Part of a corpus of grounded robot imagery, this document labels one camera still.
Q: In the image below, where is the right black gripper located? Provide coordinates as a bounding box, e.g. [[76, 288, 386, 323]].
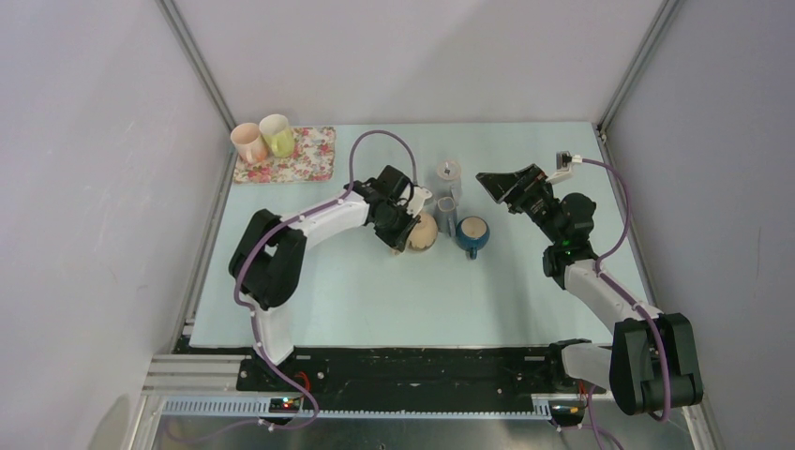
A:
[[477, 163, 563, 245]]

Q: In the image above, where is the beige ceramic mug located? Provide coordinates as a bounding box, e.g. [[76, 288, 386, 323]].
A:
[[391, 211, 439, 256]]

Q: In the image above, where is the grey mug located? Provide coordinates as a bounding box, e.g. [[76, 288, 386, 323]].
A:
[[436, 159, 462, 204], [434, 196, 458, 237]]

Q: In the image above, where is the blue ceramic mug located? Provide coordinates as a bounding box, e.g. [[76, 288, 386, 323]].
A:
[[456, 216, 490, 261]]

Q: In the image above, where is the yellow ceramic mug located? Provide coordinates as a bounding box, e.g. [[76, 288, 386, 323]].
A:
[[259, 113, 295, 158]]

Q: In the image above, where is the pink ceramic mug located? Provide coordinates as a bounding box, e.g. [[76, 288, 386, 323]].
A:
[[230, 123, 269, 165]]

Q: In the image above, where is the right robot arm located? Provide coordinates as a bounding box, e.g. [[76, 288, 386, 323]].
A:
[[475, 164, 704, 421]]

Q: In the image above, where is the floral placemat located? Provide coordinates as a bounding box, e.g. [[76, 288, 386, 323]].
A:
[[232, 126, 337, 185]]

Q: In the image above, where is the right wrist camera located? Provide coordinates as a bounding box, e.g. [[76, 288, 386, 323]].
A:
[[547, 151, 583, 185]]

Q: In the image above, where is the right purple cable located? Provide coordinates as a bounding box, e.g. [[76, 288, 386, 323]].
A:
[[580, 157, 673, 424]]

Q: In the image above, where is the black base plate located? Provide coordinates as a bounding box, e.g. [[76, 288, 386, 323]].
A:
[[236, 343, 589, 411]]

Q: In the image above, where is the grey cable duct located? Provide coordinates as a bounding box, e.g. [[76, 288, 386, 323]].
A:
[[160, 396, 551, 420]]

